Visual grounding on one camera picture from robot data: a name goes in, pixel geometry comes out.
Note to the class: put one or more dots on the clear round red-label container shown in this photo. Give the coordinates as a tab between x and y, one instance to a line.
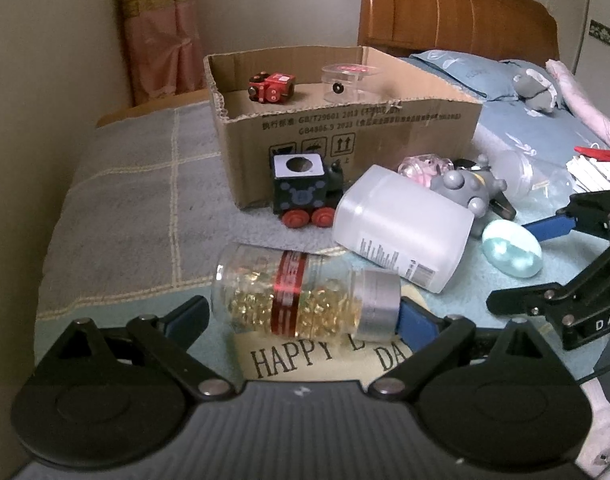
350	84

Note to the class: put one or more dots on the cream lettered cloth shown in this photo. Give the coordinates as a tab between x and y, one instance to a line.
310	360

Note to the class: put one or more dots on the white paper packets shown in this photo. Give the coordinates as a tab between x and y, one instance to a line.
597	172

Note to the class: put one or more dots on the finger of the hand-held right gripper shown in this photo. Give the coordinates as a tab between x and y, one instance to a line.
550	226
530	297

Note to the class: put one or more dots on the wooden headboard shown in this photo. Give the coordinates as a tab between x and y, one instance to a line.
450	5

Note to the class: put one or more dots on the black toy train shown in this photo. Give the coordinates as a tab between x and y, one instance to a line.
297	195

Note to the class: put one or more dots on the clear bottle of golden capsules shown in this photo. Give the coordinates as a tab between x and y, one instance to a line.
255	290

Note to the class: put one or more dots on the grey plush toy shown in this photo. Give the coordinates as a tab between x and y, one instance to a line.
535	91

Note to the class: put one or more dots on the white plastic bottle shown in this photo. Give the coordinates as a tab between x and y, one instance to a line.
400	225

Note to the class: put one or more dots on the brown cardboard box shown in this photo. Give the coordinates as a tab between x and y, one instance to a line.
385	130

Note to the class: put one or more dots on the blue pillow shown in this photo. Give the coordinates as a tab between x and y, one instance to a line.
465	75

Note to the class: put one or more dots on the teal egg-shaped toy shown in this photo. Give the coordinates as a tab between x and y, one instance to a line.
510	250

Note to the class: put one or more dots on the wooden bed frame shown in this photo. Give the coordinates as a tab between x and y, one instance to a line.
150	107

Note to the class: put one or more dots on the clear plastic jar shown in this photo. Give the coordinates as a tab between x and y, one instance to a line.
527	170

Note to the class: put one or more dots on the pink clear plastic container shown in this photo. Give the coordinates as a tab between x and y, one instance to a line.
425	170

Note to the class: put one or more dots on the dark patterned wall border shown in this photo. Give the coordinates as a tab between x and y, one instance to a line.
607	35

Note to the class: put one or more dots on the grey knobbed toy figure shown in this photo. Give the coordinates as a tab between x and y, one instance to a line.
460	185

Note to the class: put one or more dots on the pink folded cloth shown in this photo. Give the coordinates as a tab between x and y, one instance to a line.
585	100

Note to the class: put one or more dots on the red toy robot car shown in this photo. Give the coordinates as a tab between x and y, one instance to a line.
275	87

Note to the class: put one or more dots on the open cardboard box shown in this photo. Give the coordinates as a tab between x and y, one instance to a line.
135	200

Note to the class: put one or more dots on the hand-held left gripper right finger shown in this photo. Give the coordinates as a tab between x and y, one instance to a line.
416	325

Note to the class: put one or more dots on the pink curtain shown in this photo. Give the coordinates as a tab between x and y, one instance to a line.
160	35

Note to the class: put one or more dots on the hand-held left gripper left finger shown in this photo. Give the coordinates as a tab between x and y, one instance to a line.
187	317

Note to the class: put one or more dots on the pink fleece clothing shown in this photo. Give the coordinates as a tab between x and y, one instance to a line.
602	425

